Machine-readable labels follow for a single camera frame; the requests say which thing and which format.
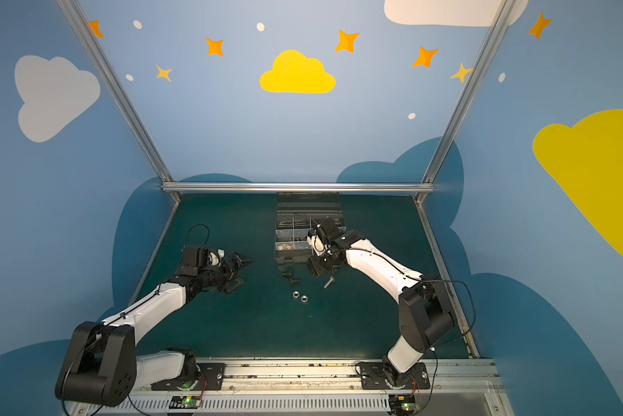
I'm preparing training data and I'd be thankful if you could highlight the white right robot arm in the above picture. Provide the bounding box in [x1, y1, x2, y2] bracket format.
[306, 218, 458, 376]

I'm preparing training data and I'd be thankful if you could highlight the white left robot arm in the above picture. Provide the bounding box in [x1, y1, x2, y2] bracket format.
[55, 245, 253, 407]

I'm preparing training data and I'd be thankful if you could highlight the pile of hex nuts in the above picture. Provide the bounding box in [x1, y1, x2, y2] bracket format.
[292, 291, 309, 303]

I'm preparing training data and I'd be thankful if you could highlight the silver hex bolt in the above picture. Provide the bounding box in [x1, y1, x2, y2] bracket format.
[323, 276, 336, 289]

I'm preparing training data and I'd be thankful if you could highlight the clear plastic organizer box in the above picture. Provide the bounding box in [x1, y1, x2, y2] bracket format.
[274, 192, 346, 266]

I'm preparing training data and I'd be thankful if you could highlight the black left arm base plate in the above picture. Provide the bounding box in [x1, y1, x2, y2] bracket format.
[151, 362, 226, 393]

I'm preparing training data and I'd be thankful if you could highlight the aluminium frame rail back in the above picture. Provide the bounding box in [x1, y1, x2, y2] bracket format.
[162, 182, 434, 194]

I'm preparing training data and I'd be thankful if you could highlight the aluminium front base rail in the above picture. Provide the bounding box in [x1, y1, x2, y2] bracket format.
[63, 358, 514, 415]

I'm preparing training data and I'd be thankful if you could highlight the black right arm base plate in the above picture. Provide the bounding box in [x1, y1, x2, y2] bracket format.
[355, 362, 431, 390]

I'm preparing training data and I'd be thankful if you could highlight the aluminium frame post left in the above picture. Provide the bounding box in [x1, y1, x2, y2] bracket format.
[57, 0, 174, 185]

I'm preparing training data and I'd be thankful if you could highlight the aluminium frame post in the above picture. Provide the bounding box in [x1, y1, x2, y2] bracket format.
[415, 0, 519, 208]
[57, 0, 174, 185]

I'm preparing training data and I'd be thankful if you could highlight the aluminium frame post right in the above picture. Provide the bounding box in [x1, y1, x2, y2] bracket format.
[415, 0, 519, 208]

